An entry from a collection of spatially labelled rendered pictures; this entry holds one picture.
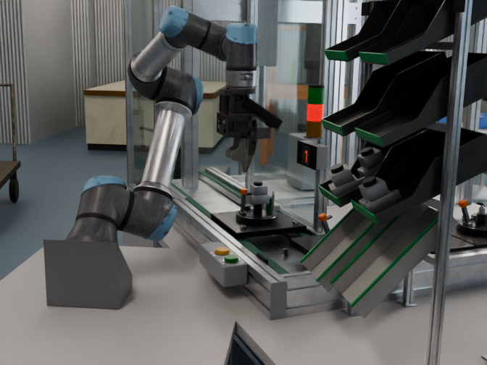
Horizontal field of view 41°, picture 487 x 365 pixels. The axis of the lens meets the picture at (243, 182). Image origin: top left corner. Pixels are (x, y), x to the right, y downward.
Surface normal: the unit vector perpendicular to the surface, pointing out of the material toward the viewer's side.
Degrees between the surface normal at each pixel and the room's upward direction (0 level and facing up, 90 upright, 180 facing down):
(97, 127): 90
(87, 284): 90
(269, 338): 0
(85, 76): 90
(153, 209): 63
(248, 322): 0
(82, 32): 90
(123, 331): 0
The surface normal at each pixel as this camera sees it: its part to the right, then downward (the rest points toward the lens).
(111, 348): 0.02, -0.97
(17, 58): -0.10, 0.22
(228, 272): 0.37, 0.21
